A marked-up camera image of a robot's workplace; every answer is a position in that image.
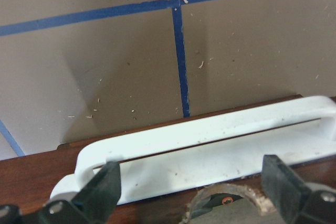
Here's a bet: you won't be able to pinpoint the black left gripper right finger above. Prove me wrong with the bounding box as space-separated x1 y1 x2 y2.
261 155 335 223

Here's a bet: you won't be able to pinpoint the wooden drawer with white handle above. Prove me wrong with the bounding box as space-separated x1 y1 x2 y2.
1 96 335 223

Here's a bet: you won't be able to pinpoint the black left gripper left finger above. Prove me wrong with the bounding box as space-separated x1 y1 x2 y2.
1 162 121 223

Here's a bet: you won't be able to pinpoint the grey orange scissors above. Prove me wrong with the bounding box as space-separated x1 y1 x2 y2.
193 191 281 224

